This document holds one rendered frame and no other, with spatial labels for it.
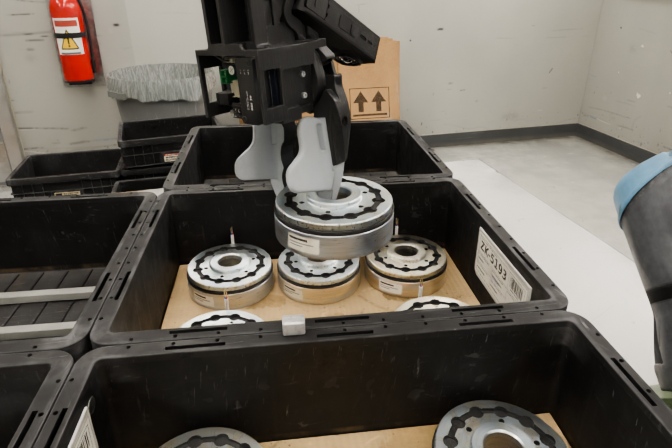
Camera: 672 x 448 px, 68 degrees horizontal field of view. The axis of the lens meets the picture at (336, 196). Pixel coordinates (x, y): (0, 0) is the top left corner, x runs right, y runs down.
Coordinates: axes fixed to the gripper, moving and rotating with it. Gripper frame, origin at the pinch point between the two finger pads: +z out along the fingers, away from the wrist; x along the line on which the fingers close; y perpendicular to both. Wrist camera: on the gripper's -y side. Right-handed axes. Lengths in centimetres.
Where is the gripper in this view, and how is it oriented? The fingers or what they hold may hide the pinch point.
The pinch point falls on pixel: (308, 197)
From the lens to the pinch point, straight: 45.9
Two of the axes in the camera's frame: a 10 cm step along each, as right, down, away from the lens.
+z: 0.7, 9.3, 3.6
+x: 7.7, 1.8, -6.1
